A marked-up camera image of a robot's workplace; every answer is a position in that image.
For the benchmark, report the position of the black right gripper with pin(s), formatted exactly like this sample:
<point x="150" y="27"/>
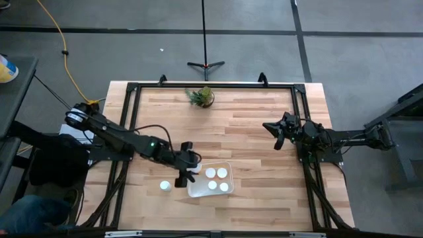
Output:
<point x="289" y="129"/>

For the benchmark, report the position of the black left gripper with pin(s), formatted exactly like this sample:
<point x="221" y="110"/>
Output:
<point x="183" y="163"/>

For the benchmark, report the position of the white cup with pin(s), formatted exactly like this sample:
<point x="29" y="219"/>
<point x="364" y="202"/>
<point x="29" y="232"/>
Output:
<point x="224" y="187"/>
<point x="210" y="172"/>
<point x="222" y="172"/>
<point x="212" y="184"/>

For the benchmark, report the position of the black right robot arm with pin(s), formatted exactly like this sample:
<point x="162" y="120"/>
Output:
<point x="350" y="139"/>

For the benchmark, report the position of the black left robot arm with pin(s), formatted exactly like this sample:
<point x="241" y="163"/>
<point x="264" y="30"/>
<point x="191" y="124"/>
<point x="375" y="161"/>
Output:
<point x="125" y="139"/>

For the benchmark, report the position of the white plastic basket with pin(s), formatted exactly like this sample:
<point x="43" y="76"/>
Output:
<point x="201" y="190"/>

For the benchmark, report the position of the small potted green plant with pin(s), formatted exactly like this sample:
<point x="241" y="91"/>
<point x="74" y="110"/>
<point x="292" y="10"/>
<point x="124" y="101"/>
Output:
<point x="201" y="97"/>

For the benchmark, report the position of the black tripod stand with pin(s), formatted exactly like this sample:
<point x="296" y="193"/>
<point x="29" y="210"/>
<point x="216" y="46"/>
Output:
<point x="205" y="64"/>

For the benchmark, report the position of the person's shoe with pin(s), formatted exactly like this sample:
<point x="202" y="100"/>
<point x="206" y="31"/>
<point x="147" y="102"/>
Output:
<point x="72" y="197"/>
<point x="4" y="4"/>

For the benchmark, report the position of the dark metal cart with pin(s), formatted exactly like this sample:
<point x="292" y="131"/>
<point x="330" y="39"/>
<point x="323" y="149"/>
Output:
<point x="404" y="155"/>

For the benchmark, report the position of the black padded chair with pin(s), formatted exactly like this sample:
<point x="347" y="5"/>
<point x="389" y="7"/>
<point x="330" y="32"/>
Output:
<point x="56" y="165"/>

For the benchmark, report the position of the person's leg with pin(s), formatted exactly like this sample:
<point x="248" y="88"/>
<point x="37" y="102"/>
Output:
<point x="29" y="215"/>

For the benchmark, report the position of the dark grey side desk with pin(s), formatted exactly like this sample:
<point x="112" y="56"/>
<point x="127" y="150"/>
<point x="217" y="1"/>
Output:
<point x="15" y="96"/>

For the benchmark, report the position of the yellow blue white tub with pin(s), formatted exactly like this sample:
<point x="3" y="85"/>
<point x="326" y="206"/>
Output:
<point x="6" y="71"/>

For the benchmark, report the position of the black frame clamp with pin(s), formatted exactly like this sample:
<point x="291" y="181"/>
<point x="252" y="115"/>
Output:
<point x="162" y="80"/>
<point x="263" y="79"/>

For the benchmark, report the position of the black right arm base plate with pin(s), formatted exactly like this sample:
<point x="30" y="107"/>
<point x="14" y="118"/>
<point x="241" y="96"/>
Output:
<point x="332" y="158"/>

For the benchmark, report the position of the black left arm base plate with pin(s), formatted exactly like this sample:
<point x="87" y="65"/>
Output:
<point x="109" y="156"/>

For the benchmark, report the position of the black aluminium table frame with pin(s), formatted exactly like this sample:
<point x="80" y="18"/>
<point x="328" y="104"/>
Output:
<point x="132" y="99"/>

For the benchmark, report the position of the silver metal bracket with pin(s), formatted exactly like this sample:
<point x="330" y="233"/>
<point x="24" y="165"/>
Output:
<point x="307" y="235"/>
<point x="122" y="234"/>

